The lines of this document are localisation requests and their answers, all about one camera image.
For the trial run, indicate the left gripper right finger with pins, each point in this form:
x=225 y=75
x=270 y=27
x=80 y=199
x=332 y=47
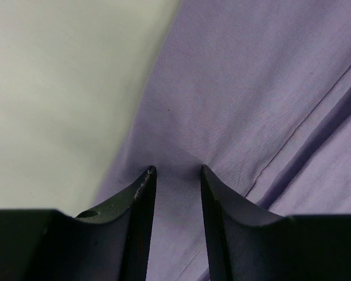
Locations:
x=247 y=242

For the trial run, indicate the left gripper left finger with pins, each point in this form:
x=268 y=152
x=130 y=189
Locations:
x=110 y=241

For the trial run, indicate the purple t-shirt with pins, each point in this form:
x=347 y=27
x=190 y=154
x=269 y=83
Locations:
x=260 y=91

